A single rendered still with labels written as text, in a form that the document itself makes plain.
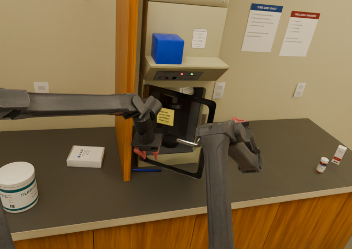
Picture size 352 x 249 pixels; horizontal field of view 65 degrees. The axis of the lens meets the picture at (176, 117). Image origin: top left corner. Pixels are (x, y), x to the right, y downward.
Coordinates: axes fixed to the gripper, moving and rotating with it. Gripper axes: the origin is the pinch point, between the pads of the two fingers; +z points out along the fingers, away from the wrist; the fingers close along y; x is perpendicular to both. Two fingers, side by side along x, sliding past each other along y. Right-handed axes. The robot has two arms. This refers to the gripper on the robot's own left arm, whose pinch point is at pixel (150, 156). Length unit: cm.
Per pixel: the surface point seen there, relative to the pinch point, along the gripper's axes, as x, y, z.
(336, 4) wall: -124, -90, -12
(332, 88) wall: -122, -101, 49
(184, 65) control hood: -25.1, -10.8, -24.4
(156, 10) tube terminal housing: -35, -1, -42
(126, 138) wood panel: -11.8, 14.0, 2.7
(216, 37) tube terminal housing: -43, -22, -27
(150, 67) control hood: -20.2, 0.8, -26.2
